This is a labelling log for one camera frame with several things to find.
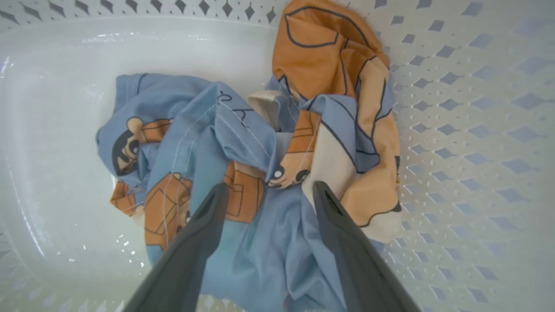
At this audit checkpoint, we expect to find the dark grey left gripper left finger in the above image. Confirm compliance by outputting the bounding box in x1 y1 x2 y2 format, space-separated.
124 182 230 312

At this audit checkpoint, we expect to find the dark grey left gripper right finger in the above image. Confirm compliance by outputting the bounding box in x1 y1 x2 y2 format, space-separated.
312 181 421 312

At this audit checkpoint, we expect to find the blue small-bear-print garment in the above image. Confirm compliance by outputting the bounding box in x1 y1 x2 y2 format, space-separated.
96 73 347 312

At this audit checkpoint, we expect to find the blue garment large orange print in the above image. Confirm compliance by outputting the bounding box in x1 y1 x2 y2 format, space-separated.
247 0 402 243

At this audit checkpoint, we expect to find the white basket with brown rim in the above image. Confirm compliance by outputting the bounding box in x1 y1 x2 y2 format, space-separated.
0 0 555 312

